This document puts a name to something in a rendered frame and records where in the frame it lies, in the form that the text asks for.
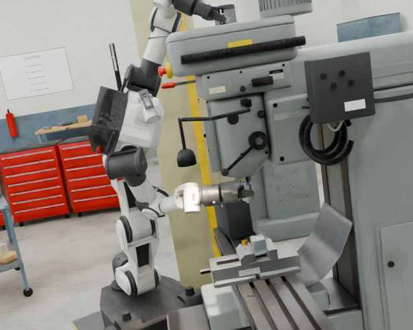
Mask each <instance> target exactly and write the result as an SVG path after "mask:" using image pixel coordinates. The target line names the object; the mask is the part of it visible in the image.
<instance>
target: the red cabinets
mask: <svg viewBox="0 0 413 330"><path fill-rule="evenodd" d="M102 157H103V155H101V154H98V153H94V152H92V148H91V146H90V141H89V137H88V136H79V137H72V138H68V139H67V140H65V141H63V142H62V139H58V140H54V141H46V142H42V143H34V144H30V145H23V146H19V147H11V148H8V149H6V150H4V151H3V152H1V153H0V188H1V193H2V195H3V196H4V198H5V200H6V201H7V204H8V205H9V208H10V209H9V210H10V215H11V217H12V216H13V218H14V222H15V223H17V222H19V225H20V227H23V225H24V224H23V221H29V220H32V219H40V218H44V217H50V216H55V215H62V214H64V215H65V218H66V219H67V218H68V214H69V213H70V211H71V210H73V212H74V213H77V212H78V216H79V217H82V211H90V210H99V209H104V208H112V207H117V206H120V203H119V197H118V194H117V192H116V191H115V189H114V188H113V187H112V185H111V180H110V179H109V178H108V176H107V175H106V171H105V168H104V164H103V160H102ZM0 226H2V228H3V230H6V226H5V221H4V218H3V214H2V211H0Z"/></svg>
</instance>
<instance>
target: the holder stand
mask: <svg viewBox="0 0 413 330"><path fill-rule="evenodd" d="M214 209H215V214H216V222H217V226H218V228H219V229H220V230H221V231H222V232H223V233H224V234H225V235H226V236H227V237H228V238H229V239H230V240H232V239H236V238H240V237H244V236H248V235H251V234H254V232H253V228H252V219H251V214H250V205H249V203H246V202H245V201H243V199H242V198H240V202H235V203H234V202H222V205H221V206H217V207H215V206H214Z"/></svg>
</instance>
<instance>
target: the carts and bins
mask: <svg viewBox="0 0 413 330"><path fill-rule="evenodd" d="M9 209H10V208H9V205H8V204H7V201H6V200H5V198H4V196H3V195H2V193H1V188H0V211H2V214H3V218H4V221H5V226H6V229H7V234H8V237H9V242H5V243H0V273H1V272H5V271H8V270H11V269H15V270H21V273H22V278H23V281H24V286H25V289H24V290H23V294H24V296H26V297H30V296H31V295H32V294H33V290H32V288H30V287H29V286H28V281H27V278H26V273H25V270H24V264H23V261H22V258H21V253H20V250H19V247H18V242H17V239H16V234H15V231H14V226H13V223H12V218H11V215H10V210H9ZM9 227H10V228H9ZM10 232H11V233H10Z"/></svg>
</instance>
